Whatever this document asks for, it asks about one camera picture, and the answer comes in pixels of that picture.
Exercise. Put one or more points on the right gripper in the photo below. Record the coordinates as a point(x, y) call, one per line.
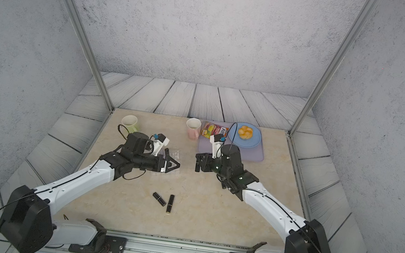
point(206, 165)

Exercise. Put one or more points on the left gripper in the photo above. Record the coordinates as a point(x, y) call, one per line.
point(168, 157)

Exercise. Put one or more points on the clear acrylic lipstick organizer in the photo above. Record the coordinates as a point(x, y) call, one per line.
point(176, 155)

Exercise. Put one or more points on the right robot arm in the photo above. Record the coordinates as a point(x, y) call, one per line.
point(225, 161)

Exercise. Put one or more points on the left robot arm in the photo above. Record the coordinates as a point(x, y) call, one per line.
point(26, 219)

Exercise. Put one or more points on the lavender tray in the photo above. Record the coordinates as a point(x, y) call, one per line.
point(252, 149)

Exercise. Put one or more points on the colourful snack bag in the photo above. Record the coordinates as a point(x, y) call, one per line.
point(210, 129)

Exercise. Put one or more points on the pink mug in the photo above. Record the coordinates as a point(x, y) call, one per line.
point(193, 128)

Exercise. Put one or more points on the bread roll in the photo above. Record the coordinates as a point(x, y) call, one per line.
point(245, 132)

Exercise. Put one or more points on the green mug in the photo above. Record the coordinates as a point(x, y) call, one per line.
point(130, 122)

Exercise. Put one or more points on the blue plate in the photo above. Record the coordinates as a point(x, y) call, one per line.
point(234, 138)

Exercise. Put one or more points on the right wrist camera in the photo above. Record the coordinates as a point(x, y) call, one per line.
point(217, 142)

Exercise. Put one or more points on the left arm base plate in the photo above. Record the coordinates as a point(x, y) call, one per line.
point(101, 244)

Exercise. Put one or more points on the right frame post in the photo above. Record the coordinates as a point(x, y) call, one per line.
point(347, 42)

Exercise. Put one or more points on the frame post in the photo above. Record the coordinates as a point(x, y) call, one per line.
point(347, 42)
point(87, 51)

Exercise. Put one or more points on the left frame post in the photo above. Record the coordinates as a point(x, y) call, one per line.
point(87, 51)

